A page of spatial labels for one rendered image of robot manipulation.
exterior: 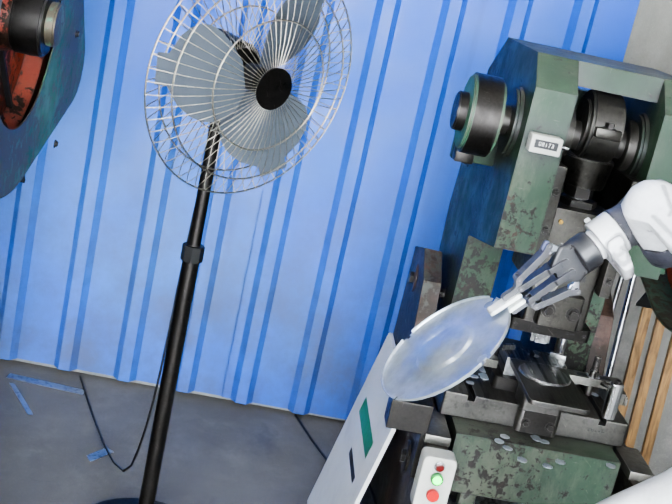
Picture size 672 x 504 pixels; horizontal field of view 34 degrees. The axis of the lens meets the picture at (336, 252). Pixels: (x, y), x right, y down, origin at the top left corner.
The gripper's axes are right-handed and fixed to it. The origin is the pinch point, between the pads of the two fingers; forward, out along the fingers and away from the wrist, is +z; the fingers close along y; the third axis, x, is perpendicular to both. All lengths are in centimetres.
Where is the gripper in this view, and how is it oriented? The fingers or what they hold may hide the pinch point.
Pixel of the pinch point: (506, 305)
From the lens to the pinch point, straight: 213.6
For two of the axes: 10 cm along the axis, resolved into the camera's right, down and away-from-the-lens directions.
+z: -8.2, 5.6, 0.4
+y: -5.4, -7.7, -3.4
